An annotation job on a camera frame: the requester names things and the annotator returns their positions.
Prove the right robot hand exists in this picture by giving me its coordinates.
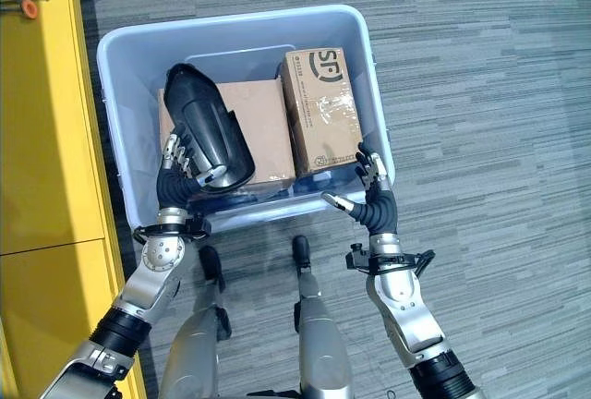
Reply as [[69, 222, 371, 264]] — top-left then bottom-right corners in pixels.
[[320, 141, 399, 236]]

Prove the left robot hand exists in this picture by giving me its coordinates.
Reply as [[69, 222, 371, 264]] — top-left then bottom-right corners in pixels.
[[155, 123, 229, 211]]

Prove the black sole-shaped part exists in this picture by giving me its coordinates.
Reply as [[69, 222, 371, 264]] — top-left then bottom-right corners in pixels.
[[163, 62, 256, 195]]

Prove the pale blue plastic box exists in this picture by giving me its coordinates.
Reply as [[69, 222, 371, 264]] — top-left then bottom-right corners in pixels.
[[95, 4, 397, 234]]

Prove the plain brown cardboard box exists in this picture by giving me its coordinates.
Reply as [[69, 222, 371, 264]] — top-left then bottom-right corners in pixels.
[[157, 78, 296, 187]]

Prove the printed brown cardboard box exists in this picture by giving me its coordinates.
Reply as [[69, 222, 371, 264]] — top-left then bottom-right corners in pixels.
[[281, 46, 366, 180]]

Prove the yellow shelf unit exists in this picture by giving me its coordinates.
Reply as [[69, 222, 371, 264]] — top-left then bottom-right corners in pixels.
[[0, 0, 148, 399]]

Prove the silver right robot leg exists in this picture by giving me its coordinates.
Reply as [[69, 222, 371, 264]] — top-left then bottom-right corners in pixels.
[[291, 235, 353, 399]]

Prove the orange-capped tool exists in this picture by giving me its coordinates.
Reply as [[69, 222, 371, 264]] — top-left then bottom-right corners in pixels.
[[0, 0, 51, 19]]

